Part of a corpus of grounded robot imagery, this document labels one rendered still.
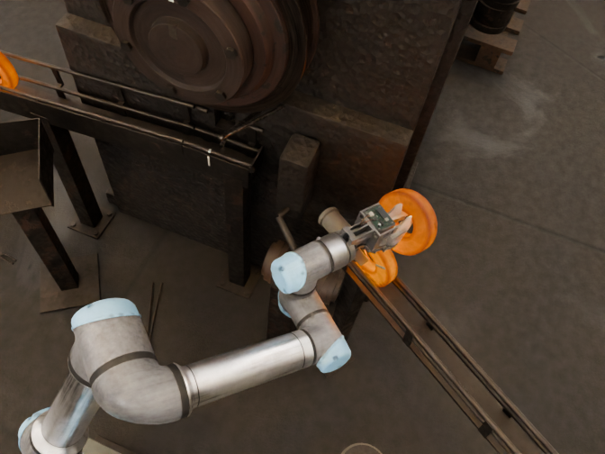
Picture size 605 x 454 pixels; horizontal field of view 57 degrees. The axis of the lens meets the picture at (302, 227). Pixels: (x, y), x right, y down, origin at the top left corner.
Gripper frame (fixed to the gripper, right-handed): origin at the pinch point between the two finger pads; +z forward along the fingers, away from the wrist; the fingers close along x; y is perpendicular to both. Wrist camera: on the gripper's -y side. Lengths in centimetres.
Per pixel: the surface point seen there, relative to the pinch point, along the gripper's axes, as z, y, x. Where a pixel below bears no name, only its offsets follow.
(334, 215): -7.2, -13.7, 14.5
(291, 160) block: -13.1, -4.3, 28.4
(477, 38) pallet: 143, -59, 89
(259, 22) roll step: -23, 34, 34
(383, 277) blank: -8.0, -11.2, -6.5
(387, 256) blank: -7.2, -5.5, -4.0
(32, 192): -68, -29, 65
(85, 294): -64, -89, 62
